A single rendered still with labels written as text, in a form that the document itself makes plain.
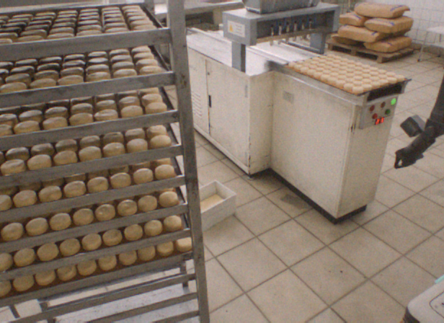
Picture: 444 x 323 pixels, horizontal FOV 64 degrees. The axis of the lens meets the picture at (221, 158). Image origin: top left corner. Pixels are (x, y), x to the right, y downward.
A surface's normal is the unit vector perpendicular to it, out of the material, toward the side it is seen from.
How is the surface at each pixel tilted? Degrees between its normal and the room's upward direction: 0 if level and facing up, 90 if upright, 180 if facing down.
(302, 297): 0
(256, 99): 90
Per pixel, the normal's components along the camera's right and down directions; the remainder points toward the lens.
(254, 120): 0.49, 0.43
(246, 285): -0.04, -0.85
